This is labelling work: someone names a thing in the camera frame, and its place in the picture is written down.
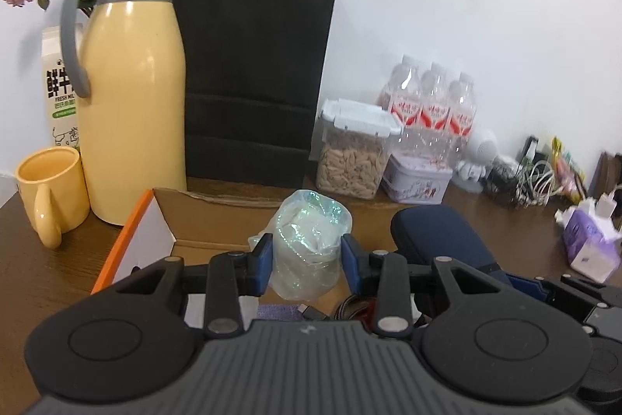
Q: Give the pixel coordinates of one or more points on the lilac printed tin box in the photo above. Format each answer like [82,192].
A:
[418,184]

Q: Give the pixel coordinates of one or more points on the yellow green snack packet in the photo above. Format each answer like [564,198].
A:
[566,162]

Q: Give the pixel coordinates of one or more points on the black power adapter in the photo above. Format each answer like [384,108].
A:
[530,147]

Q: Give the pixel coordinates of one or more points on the iridescent plastic bag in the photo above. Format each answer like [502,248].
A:
[308,249]

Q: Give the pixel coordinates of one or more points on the small white robot toy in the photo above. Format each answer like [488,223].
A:
[478,157]

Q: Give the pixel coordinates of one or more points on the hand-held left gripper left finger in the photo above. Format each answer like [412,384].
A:
[265,266]

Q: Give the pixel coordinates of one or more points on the white charger plug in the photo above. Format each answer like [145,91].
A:
[607,205]

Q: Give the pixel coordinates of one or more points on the navy fabric pouch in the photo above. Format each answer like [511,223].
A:
[437,240]

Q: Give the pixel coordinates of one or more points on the clear nut container white lid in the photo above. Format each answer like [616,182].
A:
[352,152]

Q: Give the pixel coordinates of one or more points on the yellow thermos jug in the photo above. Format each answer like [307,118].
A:
[136,104]

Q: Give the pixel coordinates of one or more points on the red cardboard box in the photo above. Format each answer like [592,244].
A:
[155,235]

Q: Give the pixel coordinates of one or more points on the black paper bag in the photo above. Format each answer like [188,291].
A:
[252,70]

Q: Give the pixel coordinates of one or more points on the brown board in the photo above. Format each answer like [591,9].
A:
[610,172]

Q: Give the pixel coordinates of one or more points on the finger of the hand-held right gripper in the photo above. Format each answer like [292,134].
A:
[527,288]

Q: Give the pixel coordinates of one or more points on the white milk carton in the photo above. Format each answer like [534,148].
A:
[60,104]

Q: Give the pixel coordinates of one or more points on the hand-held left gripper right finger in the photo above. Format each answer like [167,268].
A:
[351,266]

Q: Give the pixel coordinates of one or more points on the purple tissue pack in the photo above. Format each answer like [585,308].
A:
[590,240]

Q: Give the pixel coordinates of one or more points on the yellow mug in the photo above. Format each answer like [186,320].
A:
[53,186]

